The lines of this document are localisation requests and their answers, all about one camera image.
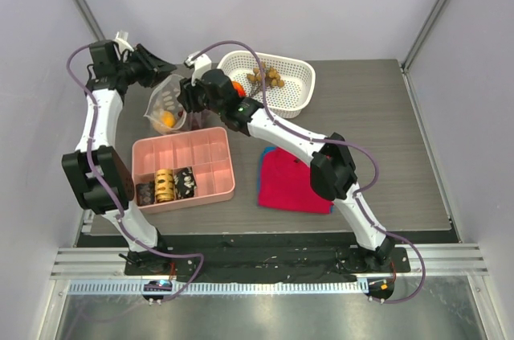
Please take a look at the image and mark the white perforated plastic basket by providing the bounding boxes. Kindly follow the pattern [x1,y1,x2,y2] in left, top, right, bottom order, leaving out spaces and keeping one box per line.
[218,51,316,119]

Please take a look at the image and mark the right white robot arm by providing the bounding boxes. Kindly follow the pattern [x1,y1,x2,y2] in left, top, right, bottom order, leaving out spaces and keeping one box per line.
[177,69,394,272]

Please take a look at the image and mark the slotted white cable duct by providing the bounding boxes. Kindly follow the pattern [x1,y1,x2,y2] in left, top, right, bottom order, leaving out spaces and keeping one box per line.
[67,278,369,297]

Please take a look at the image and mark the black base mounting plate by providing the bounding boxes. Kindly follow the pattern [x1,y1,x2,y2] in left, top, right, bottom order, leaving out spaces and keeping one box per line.
[75,231,461,285]

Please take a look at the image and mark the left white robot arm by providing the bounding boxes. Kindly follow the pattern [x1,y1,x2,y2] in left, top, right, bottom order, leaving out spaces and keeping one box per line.
[61,40,176,275]

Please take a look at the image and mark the brown patterned rolled sock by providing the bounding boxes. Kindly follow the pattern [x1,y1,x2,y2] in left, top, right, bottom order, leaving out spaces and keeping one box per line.
[136,181,156,207]

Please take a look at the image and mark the dark red fake grapes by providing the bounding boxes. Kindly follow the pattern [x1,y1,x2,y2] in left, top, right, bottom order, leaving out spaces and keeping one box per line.
[186,111,209,131]

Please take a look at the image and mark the right aluminium frame post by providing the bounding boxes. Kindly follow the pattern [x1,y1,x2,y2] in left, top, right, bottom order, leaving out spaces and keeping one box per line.
[401,0,450,73]

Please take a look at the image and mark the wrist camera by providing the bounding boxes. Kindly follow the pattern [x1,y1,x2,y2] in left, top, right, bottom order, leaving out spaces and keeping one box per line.
[184,52,212,85]
[88,31,133,78]

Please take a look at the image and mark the yellow fake fruit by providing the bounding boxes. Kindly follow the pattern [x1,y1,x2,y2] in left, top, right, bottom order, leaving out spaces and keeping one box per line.
[160,111,176,129]

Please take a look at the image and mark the clear polka dot zip bag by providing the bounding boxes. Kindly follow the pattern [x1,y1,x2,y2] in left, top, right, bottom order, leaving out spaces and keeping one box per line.
[144,74,188,135]

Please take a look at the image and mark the fake yellow grape bunch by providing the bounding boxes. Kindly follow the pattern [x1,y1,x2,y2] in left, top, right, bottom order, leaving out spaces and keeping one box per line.
[246,62,285,88]

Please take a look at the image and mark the blue folded cloth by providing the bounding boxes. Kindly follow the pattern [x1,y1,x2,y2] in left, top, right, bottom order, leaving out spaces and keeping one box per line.
[255,145,336,215]

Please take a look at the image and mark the yellow patterned rolled sock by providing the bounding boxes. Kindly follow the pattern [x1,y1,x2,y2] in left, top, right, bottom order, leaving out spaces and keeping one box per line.
[154,169,175,203]

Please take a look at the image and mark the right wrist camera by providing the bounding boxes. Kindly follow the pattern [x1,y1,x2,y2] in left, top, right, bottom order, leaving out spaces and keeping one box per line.
[184,52,212,85]

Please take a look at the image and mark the pink divided organizer tray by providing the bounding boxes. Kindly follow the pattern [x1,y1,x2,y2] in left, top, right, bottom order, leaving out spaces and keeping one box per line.
[132,127,235,215]

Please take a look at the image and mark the black white patterned sock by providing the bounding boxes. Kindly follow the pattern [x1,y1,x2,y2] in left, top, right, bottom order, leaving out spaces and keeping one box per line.
[173,166,197,199]

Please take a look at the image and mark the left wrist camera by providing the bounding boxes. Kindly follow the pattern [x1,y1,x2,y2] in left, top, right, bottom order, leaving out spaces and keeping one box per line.
[88,31,133,78]

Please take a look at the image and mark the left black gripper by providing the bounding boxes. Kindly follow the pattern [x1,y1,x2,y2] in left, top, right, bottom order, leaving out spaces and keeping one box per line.
[116,45,176,88]

